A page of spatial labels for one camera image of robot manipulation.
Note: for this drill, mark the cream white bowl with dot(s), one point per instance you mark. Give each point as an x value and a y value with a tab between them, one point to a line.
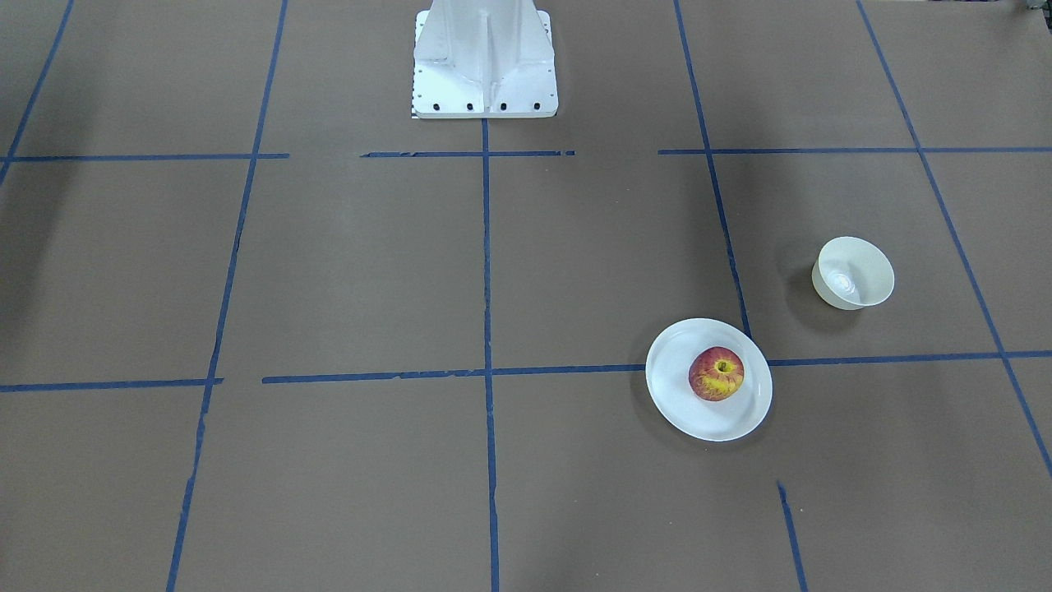
850	273

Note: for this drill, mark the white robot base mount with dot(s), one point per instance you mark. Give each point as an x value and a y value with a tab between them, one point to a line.
483	59

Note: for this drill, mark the white round plate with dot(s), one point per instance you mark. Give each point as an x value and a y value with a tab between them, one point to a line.
666	373

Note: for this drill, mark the red yellow apple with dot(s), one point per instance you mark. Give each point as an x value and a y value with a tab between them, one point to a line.
716	374

